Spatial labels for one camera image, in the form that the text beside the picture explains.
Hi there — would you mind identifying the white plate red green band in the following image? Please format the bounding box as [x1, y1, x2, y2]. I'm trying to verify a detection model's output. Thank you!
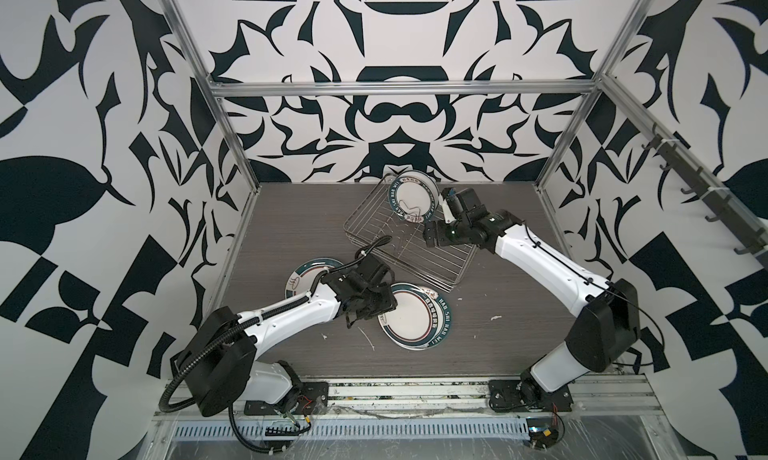
[285, 257, 342, 298]

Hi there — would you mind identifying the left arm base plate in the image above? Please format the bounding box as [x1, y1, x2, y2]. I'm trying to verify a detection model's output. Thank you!
[244, 381, 329, 416]

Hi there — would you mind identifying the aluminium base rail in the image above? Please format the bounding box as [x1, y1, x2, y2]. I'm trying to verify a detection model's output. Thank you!
[149, 373, 661, 422]

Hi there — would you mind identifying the wall hook rail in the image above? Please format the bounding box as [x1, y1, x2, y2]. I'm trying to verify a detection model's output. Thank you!
[640, 123, 767, 269]

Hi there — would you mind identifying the white plate green lettering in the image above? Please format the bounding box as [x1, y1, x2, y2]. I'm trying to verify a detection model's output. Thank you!
[378, 282, 453, 351]

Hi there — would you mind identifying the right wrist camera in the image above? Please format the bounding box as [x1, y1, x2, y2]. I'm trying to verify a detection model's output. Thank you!
[440, 187, 456, 224]

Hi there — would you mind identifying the white cable duct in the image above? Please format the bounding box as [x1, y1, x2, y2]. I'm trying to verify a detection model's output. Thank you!
[173, 417, 529, 441]

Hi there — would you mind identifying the aluminium frame crossbar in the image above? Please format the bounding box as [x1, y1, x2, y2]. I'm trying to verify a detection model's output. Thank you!
[209, 80, 596, 98]

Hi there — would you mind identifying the wire dish rack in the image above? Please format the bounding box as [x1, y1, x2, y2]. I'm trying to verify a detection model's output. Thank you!
[343, 173, 477, 292]

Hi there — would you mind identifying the black corrugated cable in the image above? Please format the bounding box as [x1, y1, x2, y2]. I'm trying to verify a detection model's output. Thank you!
[157, 315, 283, 455]

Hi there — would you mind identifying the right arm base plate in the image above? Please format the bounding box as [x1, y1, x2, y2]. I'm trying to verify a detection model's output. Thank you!
[488, 379, 573, 413]

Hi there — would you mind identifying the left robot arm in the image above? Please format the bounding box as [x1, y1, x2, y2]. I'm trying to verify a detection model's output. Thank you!
[158, 252, 397, 417]

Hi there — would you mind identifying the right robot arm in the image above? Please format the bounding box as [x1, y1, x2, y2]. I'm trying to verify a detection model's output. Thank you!
[423, 188, 641, 409]

